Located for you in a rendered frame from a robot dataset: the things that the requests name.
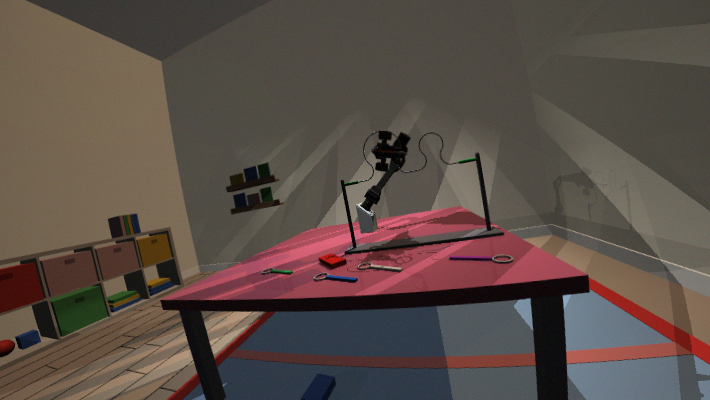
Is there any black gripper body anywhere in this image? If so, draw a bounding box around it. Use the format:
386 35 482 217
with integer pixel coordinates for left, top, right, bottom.
375 131 392 172

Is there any grey stick with loop end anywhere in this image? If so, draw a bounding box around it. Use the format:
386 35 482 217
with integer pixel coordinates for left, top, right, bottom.
357 263 402 272

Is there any red rectangular block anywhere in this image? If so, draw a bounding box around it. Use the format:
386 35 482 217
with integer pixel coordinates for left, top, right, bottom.
318 254 347 269

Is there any blue handle with grey loop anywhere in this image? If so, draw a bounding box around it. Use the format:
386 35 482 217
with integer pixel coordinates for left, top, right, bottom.
314 273 358 282

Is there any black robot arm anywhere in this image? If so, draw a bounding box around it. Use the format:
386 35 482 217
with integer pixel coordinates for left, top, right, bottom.
360 132 410 211

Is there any purple handle with grey loop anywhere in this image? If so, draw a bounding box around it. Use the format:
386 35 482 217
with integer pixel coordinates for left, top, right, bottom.
449 254 513 263

